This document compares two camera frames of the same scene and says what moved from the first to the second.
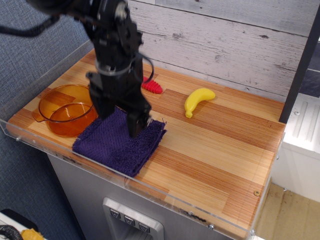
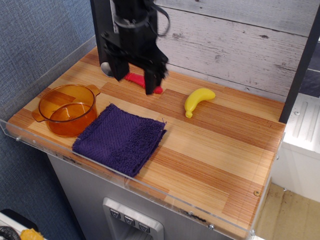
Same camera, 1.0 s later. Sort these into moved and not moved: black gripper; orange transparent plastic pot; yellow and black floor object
Moved: black gripper
Not moved: orange transparent plastic pot; yellow and black floor object
